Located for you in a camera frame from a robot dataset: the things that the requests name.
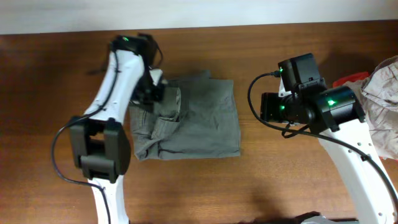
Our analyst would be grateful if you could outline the grey shorts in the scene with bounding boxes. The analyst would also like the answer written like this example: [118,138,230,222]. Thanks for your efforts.
[129,70,241,161]

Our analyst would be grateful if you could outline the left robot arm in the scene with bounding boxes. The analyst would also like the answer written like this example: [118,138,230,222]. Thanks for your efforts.
[67,34,164,223]

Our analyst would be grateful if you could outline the beige crumpled garment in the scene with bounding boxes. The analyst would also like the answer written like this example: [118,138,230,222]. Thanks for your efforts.
[345,56,397,160]

